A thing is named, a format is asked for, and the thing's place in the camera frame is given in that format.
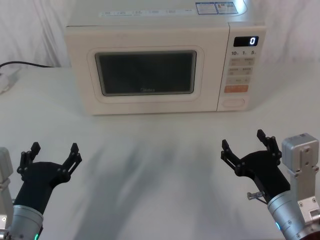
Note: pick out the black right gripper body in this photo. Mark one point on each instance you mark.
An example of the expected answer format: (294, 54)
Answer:
(265, 170)

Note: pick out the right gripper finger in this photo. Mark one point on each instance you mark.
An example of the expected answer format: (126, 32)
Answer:
(272, 147)
(231, 157)

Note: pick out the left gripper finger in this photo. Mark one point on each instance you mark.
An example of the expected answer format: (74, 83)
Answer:
(26, 160)
(72, 160)

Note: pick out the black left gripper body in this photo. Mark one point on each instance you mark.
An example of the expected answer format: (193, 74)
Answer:
(40, 180)

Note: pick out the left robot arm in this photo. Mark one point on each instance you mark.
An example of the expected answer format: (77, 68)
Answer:
(25, 220)

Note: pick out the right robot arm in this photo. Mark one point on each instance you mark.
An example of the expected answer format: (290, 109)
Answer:
(287, 215)

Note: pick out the white table cloth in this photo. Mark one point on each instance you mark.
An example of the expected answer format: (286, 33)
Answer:
(150, 175)

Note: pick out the white power strip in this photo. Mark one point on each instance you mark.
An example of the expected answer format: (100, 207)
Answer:
(8, 78)

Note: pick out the white curtain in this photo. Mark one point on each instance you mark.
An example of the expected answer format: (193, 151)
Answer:
(30, 30)

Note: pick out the cream microwave oven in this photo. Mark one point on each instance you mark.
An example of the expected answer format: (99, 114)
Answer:
(155, 35)

